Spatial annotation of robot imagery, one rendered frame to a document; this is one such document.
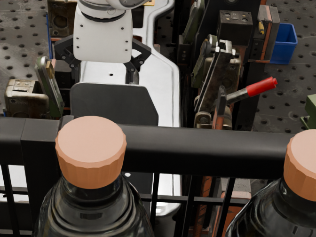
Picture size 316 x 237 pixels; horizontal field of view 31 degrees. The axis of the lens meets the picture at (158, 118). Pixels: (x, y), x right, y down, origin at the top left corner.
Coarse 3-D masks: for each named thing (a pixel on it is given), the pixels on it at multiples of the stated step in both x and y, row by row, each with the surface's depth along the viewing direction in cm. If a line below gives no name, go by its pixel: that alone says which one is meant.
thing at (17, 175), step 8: (0, 168) 105; (16, 168) 105; (0, 176) 104; (16, 176) 104; (24, 176) 104; (0, 184) 102; (16, 184) 103; (24, 184) 103; (16, 200) 100; (24, 200) 100
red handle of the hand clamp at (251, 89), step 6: (270, 78) 105; (252, 84) 107; (258, 84) 106; (264, 84) 105; (270, 84) 105; (240, 90) 108; (246, 90) 107; (252, 90) 106; (258, 90) 106; (264, 90) 106; (228, 96) 108; (234, 96) 108; (240, 96) 107; (246, 96) 107; (252, 96) 107; (216, 102) 109; (228, 102) 108; (234, 102) 108; (198, 108) 110
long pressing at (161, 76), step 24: (168, 0) 149; (144, 24) 141; (96, 72) 127; (120, 72) 127; (144, 72) 128; (168, 72) 128; (168, 96) 122; (168, 120) 117; (168, 192) 104; (168, 216) 101
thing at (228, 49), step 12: (204, 48) 100; (216, 48) 100; (228, 48) 100; (216, 60) 101; (228, 60) 100; (216, 72) 102; (204, 84) 108; (216, 84) 104; (204, 96) 106; (204, 108) 108
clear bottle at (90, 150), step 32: (64, 128) 25; (96, 128) 25; (64, 160) 24; (96, 160) 24; (64, 192) 26; (96, 192) 25; (128, 192) 27; (64, 224) 26; (96, 224) 26; (128, 224) 27
